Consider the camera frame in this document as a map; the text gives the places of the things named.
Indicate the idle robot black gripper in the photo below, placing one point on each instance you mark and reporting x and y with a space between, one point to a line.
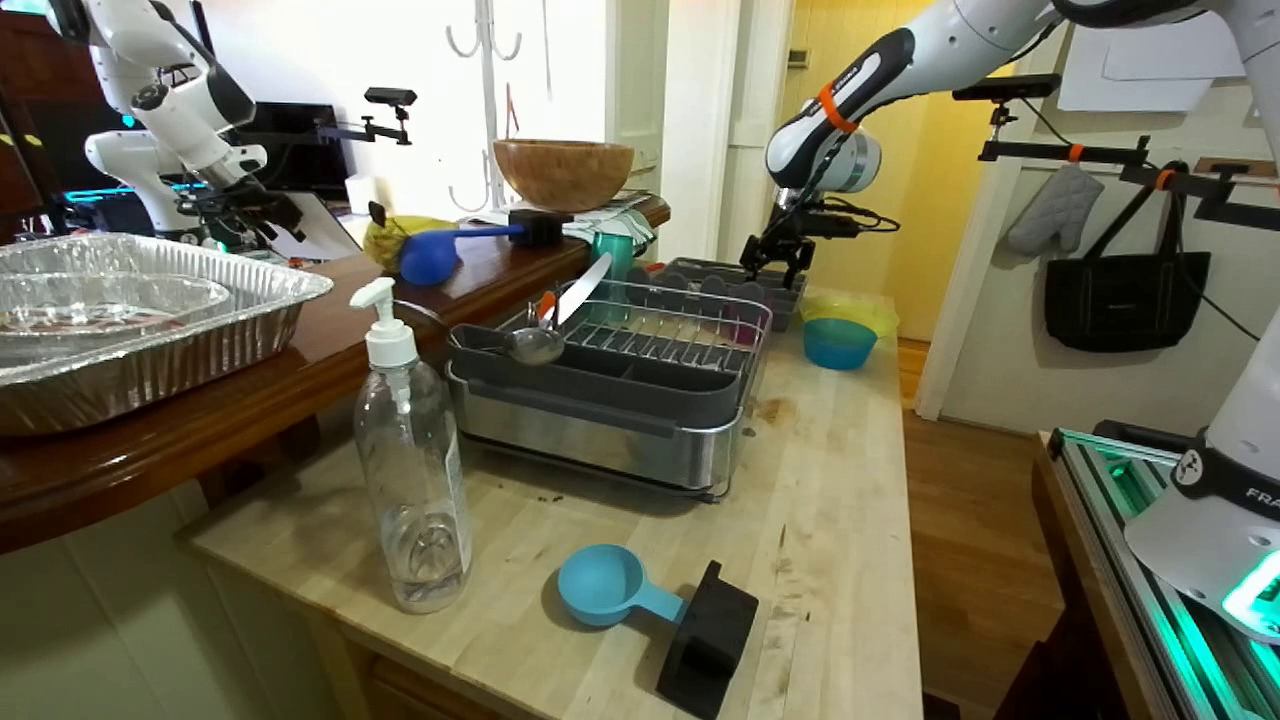
253 210

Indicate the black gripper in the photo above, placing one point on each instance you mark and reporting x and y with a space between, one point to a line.
800 226

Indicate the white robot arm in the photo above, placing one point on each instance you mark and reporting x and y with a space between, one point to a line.
933 46

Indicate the idle white robot arm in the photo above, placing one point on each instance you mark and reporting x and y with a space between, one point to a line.
165 81

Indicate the black monitor box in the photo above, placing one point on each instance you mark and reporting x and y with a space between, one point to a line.
292 151

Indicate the lime green plastic plate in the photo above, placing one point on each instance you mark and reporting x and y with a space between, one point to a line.
853 304

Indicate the blue plastic bowl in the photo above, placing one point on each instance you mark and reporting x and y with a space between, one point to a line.
841 346

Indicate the yellow cloth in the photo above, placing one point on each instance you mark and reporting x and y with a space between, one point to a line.
394 241

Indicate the aluminium foil tray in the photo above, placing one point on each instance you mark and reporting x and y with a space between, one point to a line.
134 323

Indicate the grey steel dish rack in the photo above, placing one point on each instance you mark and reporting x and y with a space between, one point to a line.
615 400

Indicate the dark wooden side table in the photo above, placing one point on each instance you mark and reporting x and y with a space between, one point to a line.
202 425

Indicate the wooden bowl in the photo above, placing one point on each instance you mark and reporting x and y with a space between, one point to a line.
563 174

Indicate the silver ladle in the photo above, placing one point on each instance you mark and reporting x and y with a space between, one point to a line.
532 346

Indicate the grey oven mitt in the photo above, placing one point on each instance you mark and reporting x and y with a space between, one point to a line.
1055 210

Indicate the clear pump soap bottle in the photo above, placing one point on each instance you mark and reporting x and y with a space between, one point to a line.
413 467

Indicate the black tote bag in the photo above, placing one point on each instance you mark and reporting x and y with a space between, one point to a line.
1126 303

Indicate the blue measuring cup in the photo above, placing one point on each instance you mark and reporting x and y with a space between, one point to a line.
600 585

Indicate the small black block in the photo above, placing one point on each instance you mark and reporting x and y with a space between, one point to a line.
705 643

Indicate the white paper sheet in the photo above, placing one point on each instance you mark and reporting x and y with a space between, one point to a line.
1153 64

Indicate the aluminium robot cart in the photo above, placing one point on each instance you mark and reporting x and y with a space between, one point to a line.
1123 575

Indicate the black camera on stand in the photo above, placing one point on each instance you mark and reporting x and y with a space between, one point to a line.
390 100

